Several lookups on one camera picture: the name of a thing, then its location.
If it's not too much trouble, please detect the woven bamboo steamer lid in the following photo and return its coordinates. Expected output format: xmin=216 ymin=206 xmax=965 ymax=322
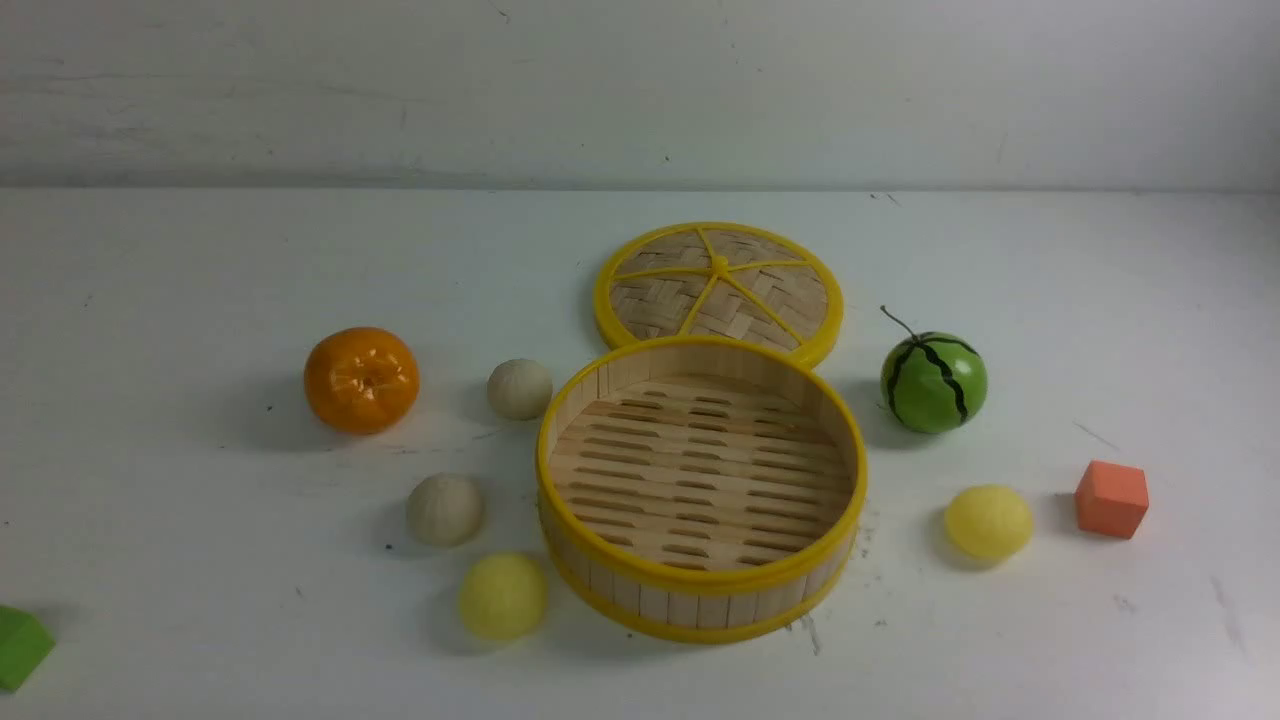
xmin=591 ymin=222 xmax=845 ymax=366

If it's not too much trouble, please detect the white bun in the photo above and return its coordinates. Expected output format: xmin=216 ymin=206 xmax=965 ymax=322
xmin=404 ymin=473 xmax=486 ymax=547
xmin=486 ymin=357 xmax=553 ymax=420

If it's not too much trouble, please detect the bamboo steamer tray yellow rim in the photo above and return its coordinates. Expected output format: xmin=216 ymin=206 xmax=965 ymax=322
xmin=534 ymin=336 xmax=868 ymax=644

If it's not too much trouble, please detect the orange foam cube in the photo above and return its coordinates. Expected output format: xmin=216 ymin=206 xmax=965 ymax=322
xmin=1074 ymin=459 xmax=1149 ymax=541

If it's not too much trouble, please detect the orange plastic tangerine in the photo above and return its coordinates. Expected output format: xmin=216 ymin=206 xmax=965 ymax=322
xmin=303 ymin=327 xmax=420 ymax=436

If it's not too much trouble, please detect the green foam block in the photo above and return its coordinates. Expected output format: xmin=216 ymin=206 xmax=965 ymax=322
xmin=0 ymin=605 xmax=56 ymax=693

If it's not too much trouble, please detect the green toy watermelon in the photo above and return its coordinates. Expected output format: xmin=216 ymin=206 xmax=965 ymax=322
xmin=879 ymin=305 xmax=989 ymax=434

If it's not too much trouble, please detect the yellow bun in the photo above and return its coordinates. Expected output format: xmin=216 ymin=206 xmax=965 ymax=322
xmin=457 ymin=553 xmax=548 ymax=644
xmin=943 ymin=484 xmax=1036 ymax=564

